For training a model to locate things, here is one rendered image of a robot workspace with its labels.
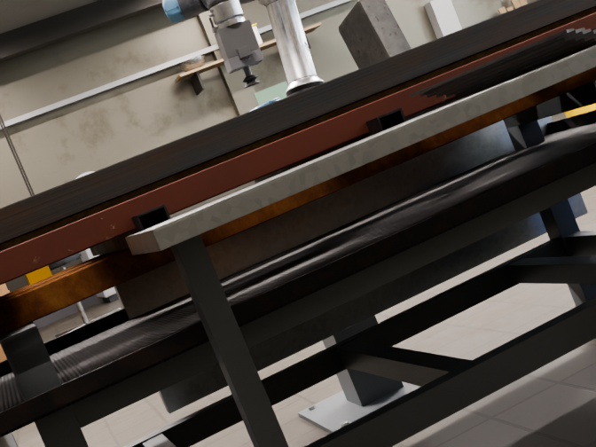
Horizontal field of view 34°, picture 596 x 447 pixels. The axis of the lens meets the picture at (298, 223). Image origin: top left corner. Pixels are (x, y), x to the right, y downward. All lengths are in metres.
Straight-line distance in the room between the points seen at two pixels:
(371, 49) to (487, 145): 4.27
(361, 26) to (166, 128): 5.48
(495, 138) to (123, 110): 9.52
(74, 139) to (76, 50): 1.07
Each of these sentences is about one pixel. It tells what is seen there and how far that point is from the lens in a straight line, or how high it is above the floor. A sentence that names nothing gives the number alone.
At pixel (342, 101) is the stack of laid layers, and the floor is 0.82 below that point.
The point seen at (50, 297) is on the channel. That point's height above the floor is 0.70.
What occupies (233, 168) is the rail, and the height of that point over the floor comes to 0.79.
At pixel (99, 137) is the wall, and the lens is 11.93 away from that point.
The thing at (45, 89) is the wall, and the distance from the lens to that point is 11.98.
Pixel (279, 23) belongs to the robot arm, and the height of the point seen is 1.13.
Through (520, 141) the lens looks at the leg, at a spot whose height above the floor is 0.57.
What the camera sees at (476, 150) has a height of 0.59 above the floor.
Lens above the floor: 0.77
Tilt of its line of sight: 4 degrees down
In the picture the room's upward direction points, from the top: 22 degrees counter-clockwise
